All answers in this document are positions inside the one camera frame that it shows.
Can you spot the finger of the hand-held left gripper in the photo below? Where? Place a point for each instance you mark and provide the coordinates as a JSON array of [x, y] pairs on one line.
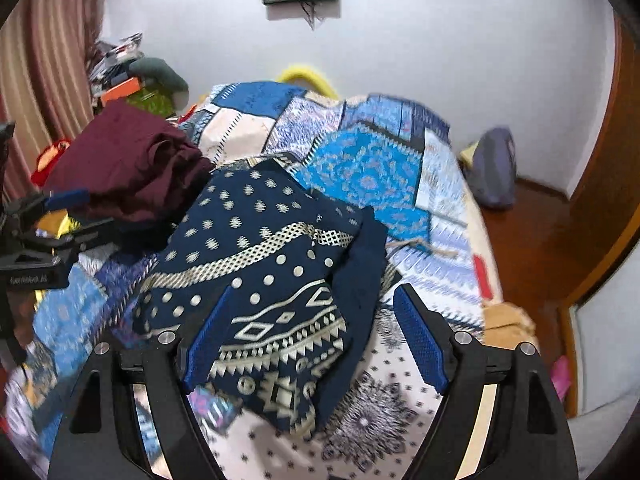
[[75, 237], [65, 199]]

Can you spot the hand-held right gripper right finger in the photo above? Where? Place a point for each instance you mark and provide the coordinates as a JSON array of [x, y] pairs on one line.
[[417, 335]]

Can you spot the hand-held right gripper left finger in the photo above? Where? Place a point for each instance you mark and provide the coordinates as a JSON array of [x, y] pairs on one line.
[[205, 345]]

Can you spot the navy patterned hoodie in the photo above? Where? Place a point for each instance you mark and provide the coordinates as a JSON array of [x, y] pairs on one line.
[[280, 260]]

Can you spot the pile of papers and clothes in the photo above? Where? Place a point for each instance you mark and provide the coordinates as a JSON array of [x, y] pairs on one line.
[[112, 60]]

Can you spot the yellow garment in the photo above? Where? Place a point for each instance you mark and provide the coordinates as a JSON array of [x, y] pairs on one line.
[[52, 222]]

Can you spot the red plush toy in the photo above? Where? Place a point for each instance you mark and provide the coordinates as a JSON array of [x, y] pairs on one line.
[[50, 157]]

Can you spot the maroon folded garment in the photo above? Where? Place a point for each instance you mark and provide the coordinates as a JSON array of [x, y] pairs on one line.
[[125, 160]]

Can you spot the beige printed blanket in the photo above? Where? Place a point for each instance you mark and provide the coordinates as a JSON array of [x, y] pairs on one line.
[[505, 320]]

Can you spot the orange box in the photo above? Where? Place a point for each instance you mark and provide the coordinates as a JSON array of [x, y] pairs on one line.
[[122, 89]]

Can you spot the striped brown curtain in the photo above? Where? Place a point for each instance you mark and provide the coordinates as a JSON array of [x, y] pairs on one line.
[[45, 60]]

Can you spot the pink slipper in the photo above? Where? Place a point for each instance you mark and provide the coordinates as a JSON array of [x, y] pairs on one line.
[[560, 377]]

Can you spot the blue patchwork quilt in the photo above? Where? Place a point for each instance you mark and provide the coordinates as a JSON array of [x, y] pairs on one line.
[[370, 175]]

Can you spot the grey backpack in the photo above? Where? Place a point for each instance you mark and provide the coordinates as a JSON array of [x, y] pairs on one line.
[[495, 170]]

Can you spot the yellow paper bag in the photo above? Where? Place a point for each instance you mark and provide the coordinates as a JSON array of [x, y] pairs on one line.
[[467, 155]]

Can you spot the white suitcase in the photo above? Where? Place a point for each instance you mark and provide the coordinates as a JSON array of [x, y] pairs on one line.
[[600, 430]]

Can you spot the wardrobe sliding door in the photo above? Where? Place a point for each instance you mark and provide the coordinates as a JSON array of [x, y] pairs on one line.
[[610, 160]]

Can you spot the yellow plastic hoop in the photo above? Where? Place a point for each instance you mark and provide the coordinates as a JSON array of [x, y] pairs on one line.
[[300, 72]]

